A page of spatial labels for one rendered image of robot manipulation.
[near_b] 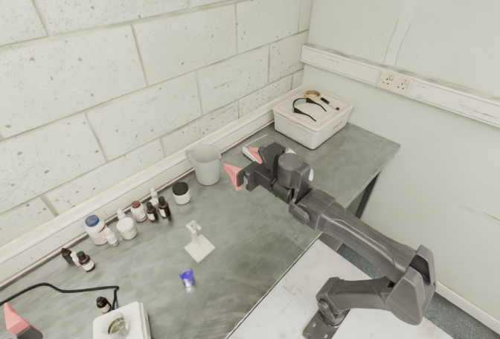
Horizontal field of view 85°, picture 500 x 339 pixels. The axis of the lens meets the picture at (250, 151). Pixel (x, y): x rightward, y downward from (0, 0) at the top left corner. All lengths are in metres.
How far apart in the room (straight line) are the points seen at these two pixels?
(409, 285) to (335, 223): 0.16
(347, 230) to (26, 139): 0.90
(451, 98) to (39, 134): 1.54
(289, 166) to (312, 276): 0.52
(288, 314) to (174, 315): 0.35
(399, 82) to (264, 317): 1.15
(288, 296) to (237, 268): 0.19
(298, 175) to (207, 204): 0.65
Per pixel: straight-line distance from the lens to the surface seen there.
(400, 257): 0.62
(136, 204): 1.15
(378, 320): 1.04
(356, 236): 0.62
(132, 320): 0.93
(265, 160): 0.66
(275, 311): 0.97
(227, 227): 1.11
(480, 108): 1.46
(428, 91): 1.48
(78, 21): 0.97
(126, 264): 1.12
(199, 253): 1.06
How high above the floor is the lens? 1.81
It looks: 40 degrees down
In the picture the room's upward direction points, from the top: straight up
